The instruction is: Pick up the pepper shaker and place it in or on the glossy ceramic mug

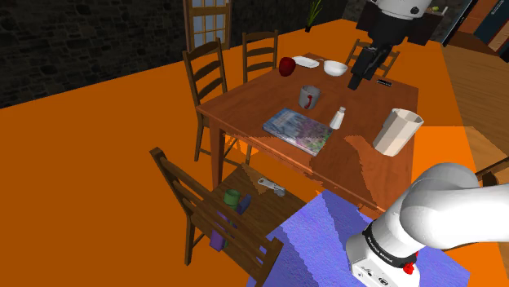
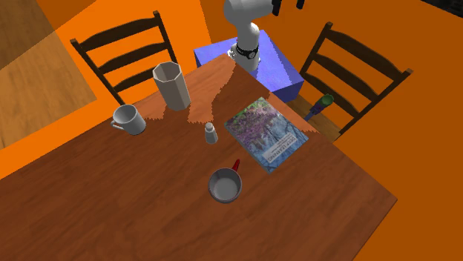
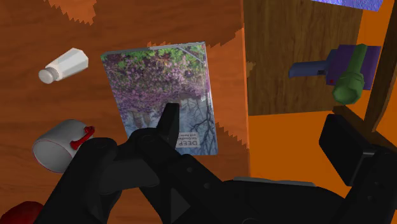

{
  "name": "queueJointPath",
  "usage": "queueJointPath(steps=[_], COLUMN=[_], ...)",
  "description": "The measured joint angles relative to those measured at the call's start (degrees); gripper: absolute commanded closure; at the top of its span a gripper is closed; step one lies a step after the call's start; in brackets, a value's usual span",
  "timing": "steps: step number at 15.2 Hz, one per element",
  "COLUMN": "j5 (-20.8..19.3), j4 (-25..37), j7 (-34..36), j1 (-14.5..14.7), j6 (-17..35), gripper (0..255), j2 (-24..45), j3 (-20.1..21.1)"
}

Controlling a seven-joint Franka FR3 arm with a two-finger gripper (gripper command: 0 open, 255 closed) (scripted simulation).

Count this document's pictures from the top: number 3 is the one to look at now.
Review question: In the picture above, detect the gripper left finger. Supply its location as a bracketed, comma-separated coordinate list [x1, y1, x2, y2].
[33, 102, 237, 224]

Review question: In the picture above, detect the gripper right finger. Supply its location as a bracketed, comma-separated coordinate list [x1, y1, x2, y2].
[319, 113, 397, 224]

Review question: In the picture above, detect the green flashlight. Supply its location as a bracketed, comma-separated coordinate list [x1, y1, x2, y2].
[332, 43, 368, 105]

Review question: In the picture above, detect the book with purple flower cover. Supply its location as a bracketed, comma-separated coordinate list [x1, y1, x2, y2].
[100, 41, 219, 156]

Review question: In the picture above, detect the blue and purple power drill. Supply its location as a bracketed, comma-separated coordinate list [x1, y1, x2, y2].
[288, 44, 382, 91]

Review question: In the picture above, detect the dark red round object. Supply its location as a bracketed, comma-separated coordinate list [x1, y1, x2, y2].
[0, 200, 45, 224]

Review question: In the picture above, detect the white salt shaker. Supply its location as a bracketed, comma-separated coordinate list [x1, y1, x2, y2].
[38, 47, 90, 85]

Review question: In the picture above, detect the white mug with red handle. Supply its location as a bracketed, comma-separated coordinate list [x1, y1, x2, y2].
[32, 119, 95, 174]

